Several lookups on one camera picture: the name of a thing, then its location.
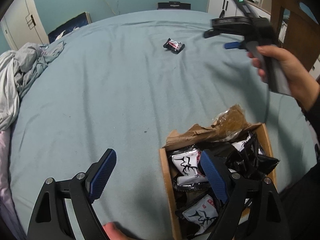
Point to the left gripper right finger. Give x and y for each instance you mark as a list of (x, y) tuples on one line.
[(214, 176)]

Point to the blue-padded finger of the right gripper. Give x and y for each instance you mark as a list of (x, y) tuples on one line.
[(233, 45), (211, 33)]

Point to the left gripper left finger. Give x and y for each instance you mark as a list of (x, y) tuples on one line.
[(99, 173)]

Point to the white black snack packet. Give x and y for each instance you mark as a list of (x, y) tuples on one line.
[(186, 161)]

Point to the person's left hand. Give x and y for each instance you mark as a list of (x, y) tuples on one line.
[(114, 233)]

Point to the person's right hand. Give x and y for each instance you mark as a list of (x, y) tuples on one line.
[(304, 88)]

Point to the brown cardboard box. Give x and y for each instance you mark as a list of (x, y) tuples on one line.
[(246, 162)]

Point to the white cabinet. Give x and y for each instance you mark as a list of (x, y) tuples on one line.
[(228, 8)]

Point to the black snack packet far right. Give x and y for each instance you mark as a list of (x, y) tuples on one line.
[(173, 46)]

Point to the black box behind bed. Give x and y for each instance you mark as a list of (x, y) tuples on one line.
[(171, 5)]

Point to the wooden chair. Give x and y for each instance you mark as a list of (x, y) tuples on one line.
[(302, 33)]

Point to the teal bed sheet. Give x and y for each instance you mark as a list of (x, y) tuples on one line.
[(115, 86)]

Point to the pink quilt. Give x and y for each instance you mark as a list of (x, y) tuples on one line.
[(8, 212)]

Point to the framed dark picture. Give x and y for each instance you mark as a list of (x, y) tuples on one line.
[(77, 22)]

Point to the crumpled grey blanket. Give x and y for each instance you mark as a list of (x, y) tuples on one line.
[(19, 70)]

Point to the white door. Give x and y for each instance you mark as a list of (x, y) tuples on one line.
[(21, 24)]

